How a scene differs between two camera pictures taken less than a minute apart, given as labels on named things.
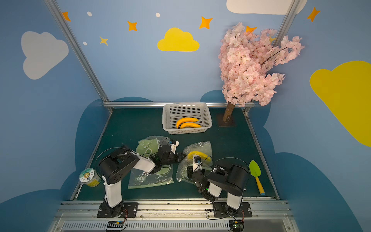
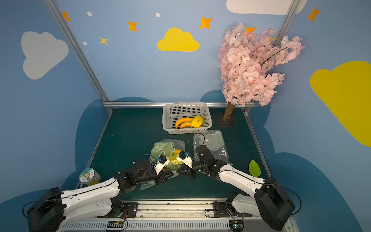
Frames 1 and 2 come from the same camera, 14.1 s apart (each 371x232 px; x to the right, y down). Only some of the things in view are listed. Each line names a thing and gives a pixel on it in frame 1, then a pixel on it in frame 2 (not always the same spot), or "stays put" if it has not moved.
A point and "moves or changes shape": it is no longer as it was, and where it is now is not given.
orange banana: (182, 120) stays put
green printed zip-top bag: (137, 179) moves or changes shape
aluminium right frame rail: (246, 110) stays put
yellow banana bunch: (203, 155) to (197, 122)
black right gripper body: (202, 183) to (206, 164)
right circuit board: (237, 225) stays put
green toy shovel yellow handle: (255, 171) stays put
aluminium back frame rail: (160, 104) stays put
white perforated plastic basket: (172, 112) stays put
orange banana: (189, 124) stays put
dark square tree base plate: (231, 123) stays put
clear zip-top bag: (185, 167) moves or changes shape
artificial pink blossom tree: (247, 63) stays put
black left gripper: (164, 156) to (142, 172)
